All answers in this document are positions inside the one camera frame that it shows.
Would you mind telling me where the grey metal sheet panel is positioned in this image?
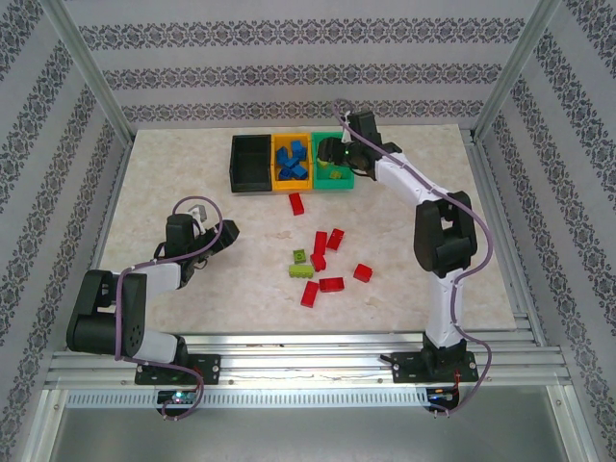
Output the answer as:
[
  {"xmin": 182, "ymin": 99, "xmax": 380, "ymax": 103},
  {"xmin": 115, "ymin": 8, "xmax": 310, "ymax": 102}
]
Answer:
[{"xmin": 9, "ymin": 389, "xmax": 605, "ymax": 462}]

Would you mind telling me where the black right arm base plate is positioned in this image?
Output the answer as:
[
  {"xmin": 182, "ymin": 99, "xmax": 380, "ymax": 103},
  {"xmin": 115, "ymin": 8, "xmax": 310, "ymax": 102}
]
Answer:
[{"xmin": 392, "ymin": 350, "xmax": 478, "ymax": 385}]

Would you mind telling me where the aluminium side rail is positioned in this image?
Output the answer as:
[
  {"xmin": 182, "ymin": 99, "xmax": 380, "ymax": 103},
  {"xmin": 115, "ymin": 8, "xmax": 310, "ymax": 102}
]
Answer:
[
  {"xmin": 464, "ymin": 129, "xmax": 548, "ymax": 338},
  {"xmin": 69, "ymin": 139, "xmax": 137, "ymax": 338}
]

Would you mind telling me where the black plastic bin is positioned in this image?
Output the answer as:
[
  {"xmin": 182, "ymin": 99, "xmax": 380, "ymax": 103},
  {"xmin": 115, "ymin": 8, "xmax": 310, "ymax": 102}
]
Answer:
[{"xmin": 230, "ymin": 134, "xmax": 274, "ymax": 194}]

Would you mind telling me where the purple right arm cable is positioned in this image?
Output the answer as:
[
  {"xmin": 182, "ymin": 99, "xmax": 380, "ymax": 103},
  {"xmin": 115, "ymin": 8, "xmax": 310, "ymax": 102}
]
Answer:
[{"xmin": 334, "ymin": 98, "xmax": 495, "ymax": 418}]

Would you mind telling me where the yellow plastic bin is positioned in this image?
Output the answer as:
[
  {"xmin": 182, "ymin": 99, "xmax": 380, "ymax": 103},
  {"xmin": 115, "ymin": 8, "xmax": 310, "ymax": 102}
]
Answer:
[{"xmin": 270, "ymin": 132, "xmax": 317, "ymax": 193}]

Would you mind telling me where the aluminium extrusion rail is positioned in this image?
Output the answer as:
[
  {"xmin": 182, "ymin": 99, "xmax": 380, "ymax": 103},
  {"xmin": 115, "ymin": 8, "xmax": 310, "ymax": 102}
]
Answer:
[
  {"xmin": 45, "ymin": 367, "xmax": 573, "ymax": 391},
  {"xmin": 50, "ymin": 348, "xmax": 565, "ymax": 370},
  {"xmin": 76, "ymin": 330, "xmax": 536, "ymax": 348}
]

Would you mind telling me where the slotted grey cable duct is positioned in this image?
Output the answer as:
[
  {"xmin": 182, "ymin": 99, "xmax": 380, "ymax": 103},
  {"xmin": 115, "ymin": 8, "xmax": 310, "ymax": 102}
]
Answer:
[{"xmin": 64, "ymin": 389, "xmax": 429, "ymax": 409}]

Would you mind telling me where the green plastic bin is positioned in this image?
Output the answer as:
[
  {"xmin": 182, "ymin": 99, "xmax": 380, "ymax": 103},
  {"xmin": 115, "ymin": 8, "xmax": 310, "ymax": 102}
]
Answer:
[{"xmin": 311, "ymin": 130, "xmax": 356, "ymax": 192}]

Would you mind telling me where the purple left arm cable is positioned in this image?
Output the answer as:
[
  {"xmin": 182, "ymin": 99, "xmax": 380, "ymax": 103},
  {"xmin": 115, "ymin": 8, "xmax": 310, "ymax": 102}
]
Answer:
[{"xmin": 114, "ymin": 195, "xmax": 225, "ymax": 424}]

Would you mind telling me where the aluminium frame post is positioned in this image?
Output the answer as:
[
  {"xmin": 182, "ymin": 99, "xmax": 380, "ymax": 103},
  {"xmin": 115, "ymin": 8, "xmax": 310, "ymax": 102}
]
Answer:
[
  {"xmin": 473, "ymin": 0, "xmax": 565, "ymax": 141},
  {"xmin": 38, "ymin": 0, "xmax": 135, "ymax": 144}
]

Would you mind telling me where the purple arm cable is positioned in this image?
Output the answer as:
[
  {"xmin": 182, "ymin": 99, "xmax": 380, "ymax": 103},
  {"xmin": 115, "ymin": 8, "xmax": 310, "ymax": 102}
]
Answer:
[
  {"xmin": 334, "ymin": 98, "xmax": 495, "ymax": 418},
  {"xmin": 114, "ymin": 195, "xmax": 225, "ymax": 424}
]

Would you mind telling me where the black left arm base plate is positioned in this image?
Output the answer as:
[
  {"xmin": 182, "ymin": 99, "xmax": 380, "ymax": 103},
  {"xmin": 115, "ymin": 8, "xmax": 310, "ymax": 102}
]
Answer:
[{"xmin": 134, "ymin": 354, "xmax": 222, "ymax": 386}]

